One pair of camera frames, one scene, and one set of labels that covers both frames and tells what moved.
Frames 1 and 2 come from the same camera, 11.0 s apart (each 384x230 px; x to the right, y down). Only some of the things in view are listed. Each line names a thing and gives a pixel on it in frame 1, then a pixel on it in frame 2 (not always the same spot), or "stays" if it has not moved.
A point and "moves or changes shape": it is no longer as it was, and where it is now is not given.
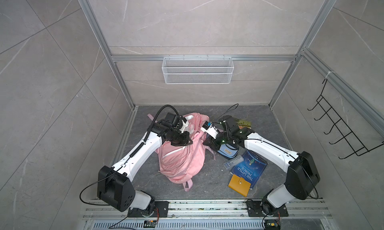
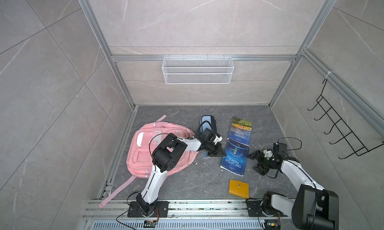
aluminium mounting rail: x=208 y=210 stays
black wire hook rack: x=355 y=143 stays
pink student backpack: x=183 y=163 moves or changes shape
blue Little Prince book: x=250 y=168 moves or changes shape
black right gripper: x=210 y=140 to x=255 y=154
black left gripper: x=185 y=142 to x=219 y=151
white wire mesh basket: x=197 y=70 stays
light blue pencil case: x=228 y=150 to x=207 y=121
